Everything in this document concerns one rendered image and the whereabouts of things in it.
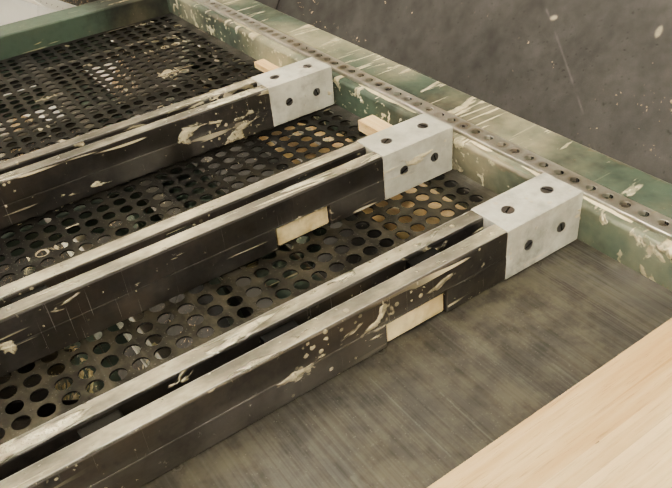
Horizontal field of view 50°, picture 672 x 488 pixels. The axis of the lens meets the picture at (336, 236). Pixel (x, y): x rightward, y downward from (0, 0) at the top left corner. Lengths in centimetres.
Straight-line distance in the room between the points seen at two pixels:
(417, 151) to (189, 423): 51
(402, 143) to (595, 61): 112
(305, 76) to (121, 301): 55
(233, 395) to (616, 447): 34
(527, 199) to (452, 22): 154
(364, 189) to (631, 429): 46
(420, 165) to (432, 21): 145
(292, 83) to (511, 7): 115
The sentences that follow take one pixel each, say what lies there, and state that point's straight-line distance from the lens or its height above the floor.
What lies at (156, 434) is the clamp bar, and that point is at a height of 138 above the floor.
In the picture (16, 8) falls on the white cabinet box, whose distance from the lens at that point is 414.
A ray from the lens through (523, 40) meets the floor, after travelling 220.
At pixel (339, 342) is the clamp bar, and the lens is 74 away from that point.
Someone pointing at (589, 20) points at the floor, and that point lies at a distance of 211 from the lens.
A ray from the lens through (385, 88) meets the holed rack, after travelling 121.
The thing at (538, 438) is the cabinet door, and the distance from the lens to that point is 70.
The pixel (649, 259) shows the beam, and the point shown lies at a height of 89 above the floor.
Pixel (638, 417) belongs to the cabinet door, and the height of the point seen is 105.
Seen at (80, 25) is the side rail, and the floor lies 108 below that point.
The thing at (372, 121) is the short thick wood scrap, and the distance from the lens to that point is 119.
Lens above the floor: 171
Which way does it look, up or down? 42 degrees down
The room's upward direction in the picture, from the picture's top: 82 degrees counter-clockwise
